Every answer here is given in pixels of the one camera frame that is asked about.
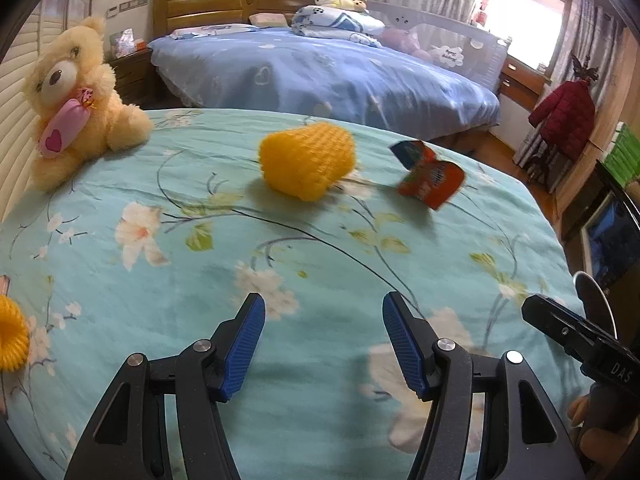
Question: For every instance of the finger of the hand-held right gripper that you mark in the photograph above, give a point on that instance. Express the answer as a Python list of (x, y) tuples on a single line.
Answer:
[(555, 320)]

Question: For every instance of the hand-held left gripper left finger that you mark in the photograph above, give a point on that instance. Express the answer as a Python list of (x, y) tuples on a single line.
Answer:
[(245, 345)]

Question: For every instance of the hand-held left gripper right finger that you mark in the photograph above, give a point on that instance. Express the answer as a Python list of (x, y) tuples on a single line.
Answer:
[(405, 345)]

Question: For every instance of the grey trash bin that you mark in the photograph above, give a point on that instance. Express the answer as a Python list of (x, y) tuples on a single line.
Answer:
[(595, 295)]

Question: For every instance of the person's right hand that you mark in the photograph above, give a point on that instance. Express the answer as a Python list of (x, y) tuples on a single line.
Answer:
[(607, 447)]

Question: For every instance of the dark flat screen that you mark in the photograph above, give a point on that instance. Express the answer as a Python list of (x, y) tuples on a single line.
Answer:
[(607, 240)]

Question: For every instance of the teal floral blanket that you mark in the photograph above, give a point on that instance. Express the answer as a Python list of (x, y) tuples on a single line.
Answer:
[(150, 285)]

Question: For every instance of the orange snack bag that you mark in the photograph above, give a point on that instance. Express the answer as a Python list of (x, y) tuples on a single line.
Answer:
[(432, 182)]

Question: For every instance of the green storage box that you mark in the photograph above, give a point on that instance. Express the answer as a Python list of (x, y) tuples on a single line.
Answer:
[(625, 155)]

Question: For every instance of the yellow foam fruit net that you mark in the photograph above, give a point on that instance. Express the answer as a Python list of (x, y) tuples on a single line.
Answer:
[(305, 165)]

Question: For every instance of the red padded jacket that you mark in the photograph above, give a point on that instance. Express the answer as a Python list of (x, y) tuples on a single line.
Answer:
[(562, 120)]

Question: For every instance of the wooden desk with drawers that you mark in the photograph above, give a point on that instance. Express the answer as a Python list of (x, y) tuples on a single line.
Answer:
[(520, 82)]

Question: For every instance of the dark coat rack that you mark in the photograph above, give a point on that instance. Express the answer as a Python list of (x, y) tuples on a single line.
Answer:
[(585, 67)]

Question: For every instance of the blue bed quilt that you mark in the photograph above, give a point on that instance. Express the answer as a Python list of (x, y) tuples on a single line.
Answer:
[(300, 75)]

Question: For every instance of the wooden nightstand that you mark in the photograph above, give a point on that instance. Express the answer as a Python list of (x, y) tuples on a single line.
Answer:
[(132, 77)]

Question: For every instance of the cream louvred wardrobe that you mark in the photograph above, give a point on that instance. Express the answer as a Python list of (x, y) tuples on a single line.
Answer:
[(12, 170)]

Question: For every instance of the window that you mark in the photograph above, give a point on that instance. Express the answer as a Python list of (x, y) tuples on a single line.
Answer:
[(525, 20)]

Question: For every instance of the pink plush toy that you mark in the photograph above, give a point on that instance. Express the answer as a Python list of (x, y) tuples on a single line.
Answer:
[(405, 42)]

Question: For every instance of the white blue pillow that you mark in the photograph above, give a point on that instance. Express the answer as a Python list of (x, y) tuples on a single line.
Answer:
[(210, 31)]

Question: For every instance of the pale yellow pillow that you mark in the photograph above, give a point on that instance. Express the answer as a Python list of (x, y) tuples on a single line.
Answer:
[(267, 20)]

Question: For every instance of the cream teddy bear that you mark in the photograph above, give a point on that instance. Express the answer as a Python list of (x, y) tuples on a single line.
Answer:
[(60, 75)]

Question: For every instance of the folded blue white quilt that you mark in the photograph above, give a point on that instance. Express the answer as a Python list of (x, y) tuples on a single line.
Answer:
[(335, 22)]

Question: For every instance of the wooden headboard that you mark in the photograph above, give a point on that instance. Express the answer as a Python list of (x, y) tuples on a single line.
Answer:
[(200, 5)]

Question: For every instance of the grey mesh bed rail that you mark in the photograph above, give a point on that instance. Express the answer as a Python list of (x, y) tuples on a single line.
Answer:
[(450, 40)]

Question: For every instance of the wall switch panel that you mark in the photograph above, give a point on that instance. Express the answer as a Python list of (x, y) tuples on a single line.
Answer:
[(127, 4)]

